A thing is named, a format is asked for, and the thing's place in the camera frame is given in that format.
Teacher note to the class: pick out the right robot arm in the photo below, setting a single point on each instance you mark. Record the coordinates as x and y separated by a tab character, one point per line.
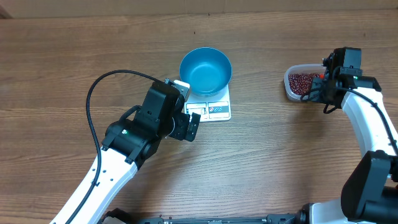
365	197

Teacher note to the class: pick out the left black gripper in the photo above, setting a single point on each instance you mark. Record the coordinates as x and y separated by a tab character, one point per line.
183	119

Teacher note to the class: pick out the white kitchen scale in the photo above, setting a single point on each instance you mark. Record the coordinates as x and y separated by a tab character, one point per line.
210	108

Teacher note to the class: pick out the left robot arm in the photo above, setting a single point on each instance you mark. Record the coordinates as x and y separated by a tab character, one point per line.
128	142

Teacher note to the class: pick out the blue metal bowl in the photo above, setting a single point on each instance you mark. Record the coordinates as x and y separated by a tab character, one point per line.
207	70

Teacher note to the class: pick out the red beans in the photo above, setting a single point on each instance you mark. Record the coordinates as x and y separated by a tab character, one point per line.
301	83

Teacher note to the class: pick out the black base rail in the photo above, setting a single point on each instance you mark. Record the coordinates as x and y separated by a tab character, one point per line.
118	216

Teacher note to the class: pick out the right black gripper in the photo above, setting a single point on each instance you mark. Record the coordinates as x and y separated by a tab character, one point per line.
322	100

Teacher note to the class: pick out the clear plastic container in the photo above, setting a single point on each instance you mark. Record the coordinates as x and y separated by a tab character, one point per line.
304	68

